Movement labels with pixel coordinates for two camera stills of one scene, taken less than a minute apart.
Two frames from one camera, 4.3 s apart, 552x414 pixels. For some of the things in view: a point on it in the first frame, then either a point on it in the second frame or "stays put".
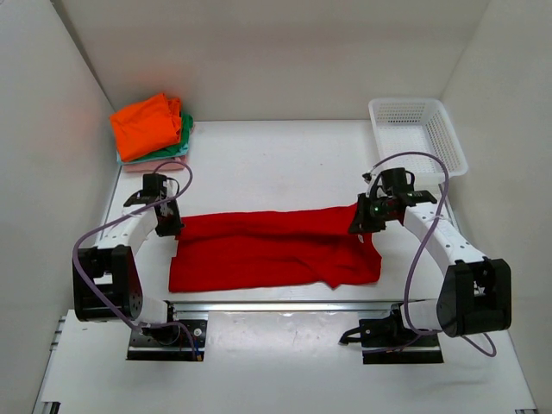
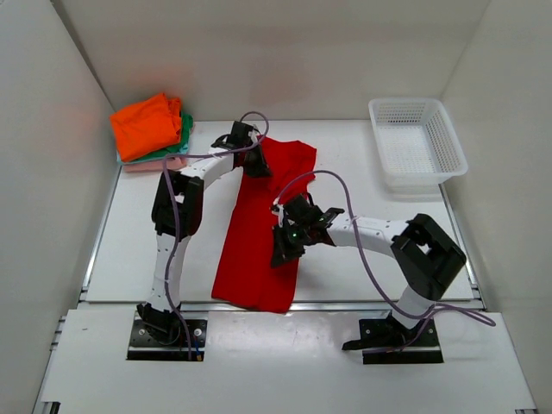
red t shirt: (273, 249) → (245, 275)
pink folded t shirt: (178, 163) stays put
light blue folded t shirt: (120, 161) stays put
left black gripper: (172, 228) → (260, 169)
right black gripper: (361, 224) → (282, 253)
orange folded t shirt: (146, 126) stays put
